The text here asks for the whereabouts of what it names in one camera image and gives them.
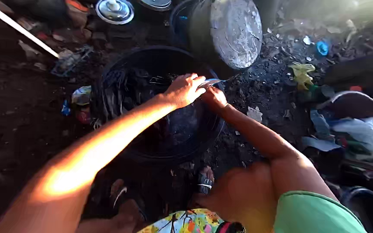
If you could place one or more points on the person's right hand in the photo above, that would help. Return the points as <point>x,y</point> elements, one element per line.
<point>216,98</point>

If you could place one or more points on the person's left hand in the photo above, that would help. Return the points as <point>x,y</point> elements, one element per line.
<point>182,92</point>

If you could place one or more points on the person's left thumb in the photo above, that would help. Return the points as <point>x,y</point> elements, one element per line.
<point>199,93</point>

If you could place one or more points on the person's right fingers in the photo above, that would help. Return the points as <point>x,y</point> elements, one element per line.
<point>209,91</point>

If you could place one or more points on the person's left index finger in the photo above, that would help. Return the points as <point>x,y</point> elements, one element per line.
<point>200,81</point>

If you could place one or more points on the person's left fingers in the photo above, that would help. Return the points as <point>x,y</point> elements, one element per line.
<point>189,76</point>

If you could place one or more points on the silver fish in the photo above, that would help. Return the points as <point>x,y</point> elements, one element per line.
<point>211,82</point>

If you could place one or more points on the person's left forearm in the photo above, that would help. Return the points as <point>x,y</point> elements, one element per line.
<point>108,140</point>

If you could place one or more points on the person's right forearm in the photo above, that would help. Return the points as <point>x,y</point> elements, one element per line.
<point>261,132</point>

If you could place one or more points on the whitish flat scrap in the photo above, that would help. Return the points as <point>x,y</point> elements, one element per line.
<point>254,114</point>

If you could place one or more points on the dark blue bucket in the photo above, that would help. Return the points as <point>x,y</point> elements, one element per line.
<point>179,24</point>

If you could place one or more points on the large pot with silver base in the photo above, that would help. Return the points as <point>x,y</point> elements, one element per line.
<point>238,35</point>

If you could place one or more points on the pile of dark fish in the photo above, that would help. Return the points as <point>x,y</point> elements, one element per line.
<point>118,87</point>

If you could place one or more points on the large black basin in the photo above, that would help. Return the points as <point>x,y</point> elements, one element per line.
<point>160,155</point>

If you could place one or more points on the yellow plastic bag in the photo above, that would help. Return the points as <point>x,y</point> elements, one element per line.
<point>303,71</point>

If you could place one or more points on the round metal lid with knob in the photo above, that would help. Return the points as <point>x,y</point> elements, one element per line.
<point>117,14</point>

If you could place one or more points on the colourful plastic packet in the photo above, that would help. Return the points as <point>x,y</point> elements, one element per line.
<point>82,95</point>

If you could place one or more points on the small white scrap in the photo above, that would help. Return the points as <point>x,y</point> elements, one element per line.
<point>307,40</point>

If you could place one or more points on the person's legs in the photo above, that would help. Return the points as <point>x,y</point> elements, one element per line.
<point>248,194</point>

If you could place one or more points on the dark red round object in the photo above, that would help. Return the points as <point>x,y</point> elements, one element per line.
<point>83,116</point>

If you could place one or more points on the crumpled clear plastic bag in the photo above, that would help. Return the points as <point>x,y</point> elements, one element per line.
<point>71,61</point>

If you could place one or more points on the bright blue plastic scrap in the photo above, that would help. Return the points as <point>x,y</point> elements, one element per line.
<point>322,48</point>

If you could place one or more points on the small blue wrapper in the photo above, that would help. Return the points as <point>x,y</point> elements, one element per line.
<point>65,107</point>

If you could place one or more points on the brown round basket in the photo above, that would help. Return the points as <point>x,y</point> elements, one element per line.
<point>355,105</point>

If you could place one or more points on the small red object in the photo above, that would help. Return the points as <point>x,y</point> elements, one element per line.
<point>356,88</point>

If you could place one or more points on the person's body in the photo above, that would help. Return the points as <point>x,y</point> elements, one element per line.
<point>312,213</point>

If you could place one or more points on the white translucent plastic bag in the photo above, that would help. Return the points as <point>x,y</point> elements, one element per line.
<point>366,131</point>

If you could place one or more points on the white pole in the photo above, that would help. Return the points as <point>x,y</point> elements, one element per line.
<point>24,31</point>

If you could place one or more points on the black round bucket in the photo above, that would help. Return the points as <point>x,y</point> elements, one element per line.
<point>364,207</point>

